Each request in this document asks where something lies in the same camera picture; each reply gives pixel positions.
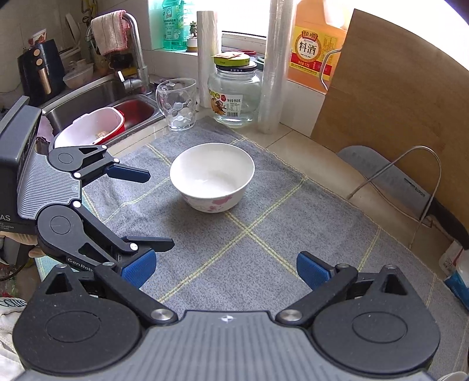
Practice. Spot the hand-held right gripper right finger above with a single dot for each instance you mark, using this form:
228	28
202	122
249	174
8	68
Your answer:
315	273

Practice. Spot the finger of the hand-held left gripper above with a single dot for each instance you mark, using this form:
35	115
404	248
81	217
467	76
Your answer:
154	244
128	174

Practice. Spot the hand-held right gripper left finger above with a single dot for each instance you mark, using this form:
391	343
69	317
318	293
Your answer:
137	266

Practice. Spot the white pink-flower bowl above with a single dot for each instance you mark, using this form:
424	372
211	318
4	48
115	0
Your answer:
212	165

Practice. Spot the person's left hand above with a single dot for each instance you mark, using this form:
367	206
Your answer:
22	240

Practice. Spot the grey checked towel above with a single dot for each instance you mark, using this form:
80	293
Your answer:
256	256

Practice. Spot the white and pink basin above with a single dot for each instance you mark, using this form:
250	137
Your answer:
84	128

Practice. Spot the red basin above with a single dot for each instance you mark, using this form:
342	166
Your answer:
141	110

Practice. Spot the clear glass cup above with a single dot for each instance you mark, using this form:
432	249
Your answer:
177	110

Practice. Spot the steel sink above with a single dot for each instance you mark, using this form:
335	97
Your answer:
91	95

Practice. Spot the white lidded bowl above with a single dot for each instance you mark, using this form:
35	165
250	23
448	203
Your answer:
78	77

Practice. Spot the black air fryer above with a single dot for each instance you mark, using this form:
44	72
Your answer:
36	73

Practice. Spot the steel kitchen knife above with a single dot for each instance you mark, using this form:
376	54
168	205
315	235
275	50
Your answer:
395	190

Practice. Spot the steel faucet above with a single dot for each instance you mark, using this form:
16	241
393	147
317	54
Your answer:
137	55

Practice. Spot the glass jar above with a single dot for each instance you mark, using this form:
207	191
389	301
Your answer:
234	95

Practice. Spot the striped dish cloth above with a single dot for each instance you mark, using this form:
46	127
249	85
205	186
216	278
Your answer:
110	33

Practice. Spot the person's white clothing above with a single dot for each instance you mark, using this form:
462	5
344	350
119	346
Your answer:
9	329

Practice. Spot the white and blue salt bag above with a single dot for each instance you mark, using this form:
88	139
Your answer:
458	282

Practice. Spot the white paper roll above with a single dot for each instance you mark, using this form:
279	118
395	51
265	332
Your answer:
208	55

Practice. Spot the small potted plant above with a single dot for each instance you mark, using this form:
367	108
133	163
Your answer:
192	42

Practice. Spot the green dish soap bottle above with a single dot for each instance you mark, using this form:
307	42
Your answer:
174	29

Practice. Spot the clear plastic wrap roll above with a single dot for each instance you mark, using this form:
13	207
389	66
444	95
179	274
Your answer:
274	73

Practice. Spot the wooden cutting board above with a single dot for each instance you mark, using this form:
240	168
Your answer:
384	91

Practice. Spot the orange cooking wine bottle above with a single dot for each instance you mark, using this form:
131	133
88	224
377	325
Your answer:
311	47

